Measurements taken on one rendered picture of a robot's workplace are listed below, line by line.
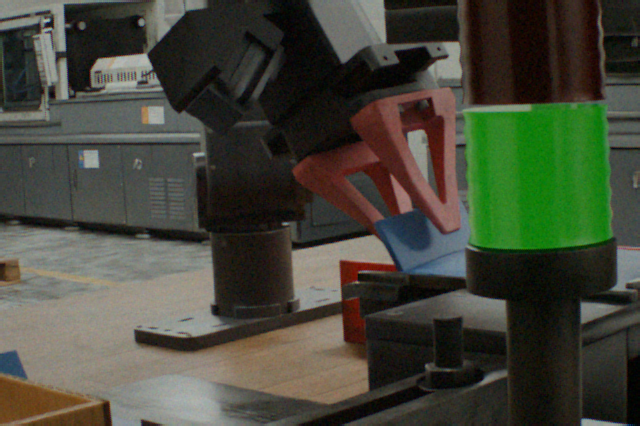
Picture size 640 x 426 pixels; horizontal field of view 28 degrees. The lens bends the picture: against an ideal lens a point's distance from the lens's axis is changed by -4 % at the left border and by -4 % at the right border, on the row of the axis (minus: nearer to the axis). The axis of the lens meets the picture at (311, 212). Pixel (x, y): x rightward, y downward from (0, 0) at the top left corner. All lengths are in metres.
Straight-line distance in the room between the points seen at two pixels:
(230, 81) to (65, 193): 8.91
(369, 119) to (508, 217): 0.36
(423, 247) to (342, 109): 0.08
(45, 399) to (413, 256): 0.23
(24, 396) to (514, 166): 0.31
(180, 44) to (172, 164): 7.74
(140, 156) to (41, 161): 1.33
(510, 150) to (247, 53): 0.37
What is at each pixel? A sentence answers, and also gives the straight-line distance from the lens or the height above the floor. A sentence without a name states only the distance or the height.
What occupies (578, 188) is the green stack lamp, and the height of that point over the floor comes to 1.06.
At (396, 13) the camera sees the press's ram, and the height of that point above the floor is 1.12.
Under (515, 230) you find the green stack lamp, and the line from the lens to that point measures 0.32.
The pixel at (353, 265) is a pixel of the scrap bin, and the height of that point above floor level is 0.96.
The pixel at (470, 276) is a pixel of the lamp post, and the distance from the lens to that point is 0.33.
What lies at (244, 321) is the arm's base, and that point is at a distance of 0.98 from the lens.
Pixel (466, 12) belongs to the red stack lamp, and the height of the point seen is 1.11.
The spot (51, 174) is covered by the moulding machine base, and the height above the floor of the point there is 0.42.
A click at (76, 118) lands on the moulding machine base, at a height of 0.83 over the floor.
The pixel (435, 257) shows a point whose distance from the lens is 0.70.
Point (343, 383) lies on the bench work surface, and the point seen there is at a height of 0.90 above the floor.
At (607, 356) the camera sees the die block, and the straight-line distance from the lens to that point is 0.57.
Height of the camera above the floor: 1.10
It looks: 7 degrees down
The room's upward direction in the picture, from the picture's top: 3 degrees counter-clockwise
